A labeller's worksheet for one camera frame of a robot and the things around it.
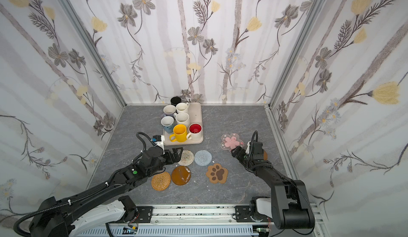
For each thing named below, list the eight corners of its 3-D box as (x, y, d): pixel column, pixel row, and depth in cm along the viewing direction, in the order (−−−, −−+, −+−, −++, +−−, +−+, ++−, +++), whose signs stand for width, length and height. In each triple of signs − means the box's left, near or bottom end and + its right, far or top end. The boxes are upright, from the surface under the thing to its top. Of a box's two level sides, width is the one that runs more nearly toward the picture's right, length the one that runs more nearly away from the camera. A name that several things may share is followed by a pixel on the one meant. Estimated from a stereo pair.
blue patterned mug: (162, 135, 105) (159, 126, 97) (164, 125, 111) (161, 115, 103) (174, 135, 105) (171, 126, 97) (175, 125, 111) (173, 115, 103)
